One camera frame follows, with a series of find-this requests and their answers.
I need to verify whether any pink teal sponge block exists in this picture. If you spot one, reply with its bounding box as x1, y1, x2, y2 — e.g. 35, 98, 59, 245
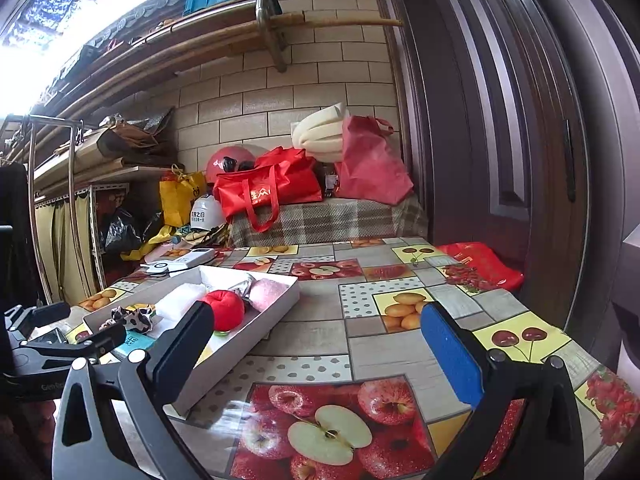
112, 330, 155, 359

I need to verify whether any cow print cloth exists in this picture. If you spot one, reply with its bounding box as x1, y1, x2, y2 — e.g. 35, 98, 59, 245
100, 304, 156, 334

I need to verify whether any red plush apple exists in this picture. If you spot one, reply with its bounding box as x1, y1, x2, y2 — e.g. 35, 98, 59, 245
201, 289, 245, 333

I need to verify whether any white cardboard tray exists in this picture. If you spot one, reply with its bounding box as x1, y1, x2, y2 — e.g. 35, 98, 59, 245
85, 266, 299, 418

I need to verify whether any white foam block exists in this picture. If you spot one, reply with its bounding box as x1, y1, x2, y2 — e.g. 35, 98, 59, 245
155, 283, 208, 322

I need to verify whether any white round charger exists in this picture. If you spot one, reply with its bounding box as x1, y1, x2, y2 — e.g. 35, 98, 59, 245
141, 261, 170, 275

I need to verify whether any fruit pattern tablecloth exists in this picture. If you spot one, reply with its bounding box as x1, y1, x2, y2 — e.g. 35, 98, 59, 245
84, 237, 639, 479

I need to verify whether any white safety helmet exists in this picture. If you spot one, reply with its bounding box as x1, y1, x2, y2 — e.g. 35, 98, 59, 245
190, 194, 226, 231

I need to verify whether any yellow shopping bag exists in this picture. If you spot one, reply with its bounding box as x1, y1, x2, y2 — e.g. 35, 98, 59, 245
158, 165, 207, 228

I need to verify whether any metal storage shelf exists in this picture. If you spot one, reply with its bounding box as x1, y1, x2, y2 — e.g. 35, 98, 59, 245
1, 116, 178, 306

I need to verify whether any plaid covered bench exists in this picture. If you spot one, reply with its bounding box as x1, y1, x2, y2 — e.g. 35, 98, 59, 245
229, 194, 428, 247

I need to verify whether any red motorcycle helmet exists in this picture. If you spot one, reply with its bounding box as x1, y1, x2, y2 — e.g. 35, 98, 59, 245
205, 145, 255, 184

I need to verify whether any glossy red tote bag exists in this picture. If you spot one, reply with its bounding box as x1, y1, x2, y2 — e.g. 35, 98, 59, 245
214, 146, 323, 233

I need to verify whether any cream ribbed foam cushion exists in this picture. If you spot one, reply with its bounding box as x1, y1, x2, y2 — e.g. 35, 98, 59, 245
291, 103, 346, 164

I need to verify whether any wooden pole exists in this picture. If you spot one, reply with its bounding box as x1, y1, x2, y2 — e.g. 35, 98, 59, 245
37, 12, 404, 119

